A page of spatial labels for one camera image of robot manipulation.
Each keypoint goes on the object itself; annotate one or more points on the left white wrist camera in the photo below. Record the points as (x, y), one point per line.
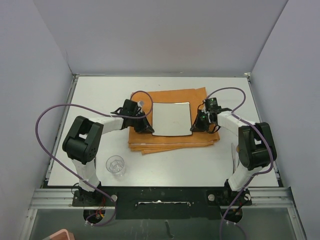
(140, 103)

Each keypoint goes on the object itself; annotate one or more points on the clear drinking glass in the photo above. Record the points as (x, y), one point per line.
(116, 165)

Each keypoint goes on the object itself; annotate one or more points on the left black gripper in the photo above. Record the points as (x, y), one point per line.
(144, 127)

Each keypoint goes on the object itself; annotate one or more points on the silver table knife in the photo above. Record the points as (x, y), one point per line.
(233, 155)

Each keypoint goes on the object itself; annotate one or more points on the white square plate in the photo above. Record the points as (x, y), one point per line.
(171, 119)

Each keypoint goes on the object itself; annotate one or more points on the pink box corner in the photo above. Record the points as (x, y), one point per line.
(62, 234)

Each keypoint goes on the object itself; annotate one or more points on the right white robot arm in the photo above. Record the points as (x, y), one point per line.
(256, 149)

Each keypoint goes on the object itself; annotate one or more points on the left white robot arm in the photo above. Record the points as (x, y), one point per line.
(82, 141)

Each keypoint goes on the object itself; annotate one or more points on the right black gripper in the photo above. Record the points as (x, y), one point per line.
(197, 127)

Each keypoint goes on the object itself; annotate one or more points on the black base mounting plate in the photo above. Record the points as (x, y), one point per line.
(163, 203)

